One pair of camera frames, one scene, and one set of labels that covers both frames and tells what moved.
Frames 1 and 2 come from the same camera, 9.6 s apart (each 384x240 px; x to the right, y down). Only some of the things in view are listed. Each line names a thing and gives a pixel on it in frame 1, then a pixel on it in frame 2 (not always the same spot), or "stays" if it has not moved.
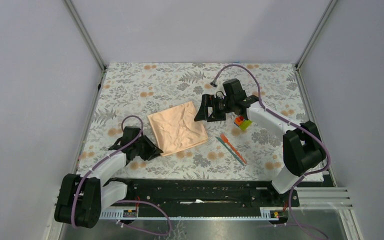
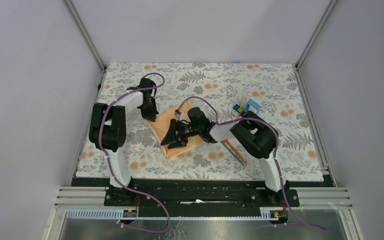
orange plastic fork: (225, 139) stays
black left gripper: (152, 150) -> (150, 115)
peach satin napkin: (177, 128) stays
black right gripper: (206, 102) -> (171, 136)
